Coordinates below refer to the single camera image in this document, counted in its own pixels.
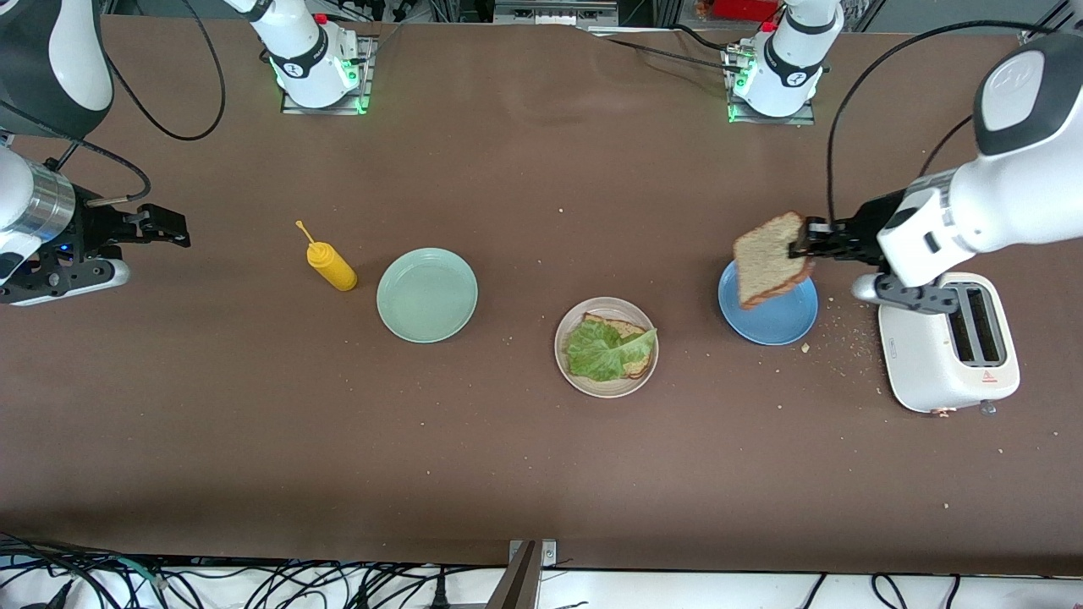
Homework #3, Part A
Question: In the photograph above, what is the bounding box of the beige plate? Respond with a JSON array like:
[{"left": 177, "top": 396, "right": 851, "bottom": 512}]
[{"left": 554, "top": 296, "right": 659, "bottom": 398}]

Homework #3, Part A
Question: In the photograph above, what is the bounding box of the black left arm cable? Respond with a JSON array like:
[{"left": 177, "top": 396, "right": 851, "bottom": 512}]
[{"left": 825, "top": 19, "right": 1083, "bottom": 228}]

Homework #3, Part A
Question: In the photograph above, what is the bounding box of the light green plate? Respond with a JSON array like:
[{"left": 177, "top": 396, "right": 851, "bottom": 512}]
[{"left": 377, "top": 247, "right": 479, "bottom": 344}]

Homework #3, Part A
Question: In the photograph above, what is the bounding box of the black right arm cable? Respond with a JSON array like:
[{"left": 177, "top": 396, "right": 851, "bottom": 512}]
[{"left": 0, "top": 0, "right": 228, "bottom": 208}]

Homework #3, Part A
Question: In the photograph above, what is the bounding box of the blue plate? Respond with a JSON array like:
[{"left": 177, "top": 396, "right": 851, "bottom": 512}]
[{"left": 717, "top": 258, "right": 819, "bottom": 346}]

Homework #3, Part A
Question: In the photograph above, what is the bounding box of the metal table edge bracket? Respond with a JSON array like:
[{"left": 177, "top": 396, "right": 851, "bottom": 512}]
[{"left": 487, "top": 539, "right": 558, "bottom": 609}]

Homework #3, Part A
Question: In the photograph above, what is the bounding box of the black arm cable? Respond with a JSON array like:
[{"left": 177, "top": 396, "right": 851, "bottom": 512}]
[
  {"left": 0, "top": 0, "right": 228, "bottom": 208},
  {"left": 825, "top": 19, "right": 1083, "bottom": 228}
]

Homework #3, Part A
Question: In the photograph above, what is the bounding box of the aluminium frame rail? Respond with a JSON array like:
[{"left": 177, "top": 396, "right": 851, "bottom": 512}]
[{"left": 495, "top": 0, "right": 618, "bottom": 26}]

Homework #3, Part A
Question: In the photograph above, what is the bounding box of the brown bread slice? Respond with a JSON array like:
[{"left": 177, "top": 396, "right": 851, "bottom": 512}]
[
  {"left": 580, "top": 312, "right": 654, "bottom": 380},
  {"left": 733, "top": 211, "right": 817, "bottom": 310}
]

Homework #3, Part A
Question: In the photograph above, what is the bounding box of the yellow mustard squeeze bottle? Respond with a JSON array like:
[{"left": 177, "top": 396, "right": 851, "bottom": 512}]
[{"left": 295, "top": 220, "right": 358, "bottom": 293}]

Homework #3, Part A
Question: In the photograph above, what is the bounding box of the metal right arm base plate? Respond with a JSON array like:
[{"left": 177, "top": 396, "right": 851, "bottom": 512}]
[{"left": 281, "top": 34, "right": 375, "bottom": 115}]

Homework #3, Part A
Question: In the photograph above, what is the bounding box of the black table cable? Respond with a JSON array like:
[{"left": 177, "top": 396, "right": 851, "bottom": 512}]
[{"left": 584, "top": 24, "right": 750, "bottom": 75}]

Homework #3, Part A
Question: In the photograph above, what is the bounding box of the red box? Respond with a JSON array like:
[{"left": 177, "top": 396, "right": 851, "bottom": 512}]
[{"left": 698, "top": 0, "right": 783, "bottom": 22}]

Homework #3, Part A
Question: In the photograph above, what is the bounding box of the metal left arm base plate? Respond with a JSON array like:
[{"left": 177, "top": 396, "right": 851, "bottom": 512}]
[{"left": 726, "top": 47, "right": 817, "bottom": 126}]

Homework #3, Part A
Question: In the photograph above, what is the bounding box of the tangle of black cables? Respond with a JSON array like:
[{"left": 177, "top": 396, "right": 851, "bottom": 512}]
[{"left": 0, "top": 531, "right": 509, "bottom": 609}]

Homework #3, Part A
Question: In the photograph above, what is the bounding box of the white toaster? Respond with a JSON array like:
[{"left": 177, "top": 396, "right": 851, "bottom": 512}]
[{"left": 877, "top": 272, "right": 1021, "bottom": 417}]

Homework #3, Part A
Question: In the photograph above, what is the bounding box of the green lettuce leaf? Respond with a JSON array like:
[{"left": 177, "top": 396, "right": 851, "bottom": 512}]
[{"left": 565, "top": 315, "right": 658, "bottom": 381}]

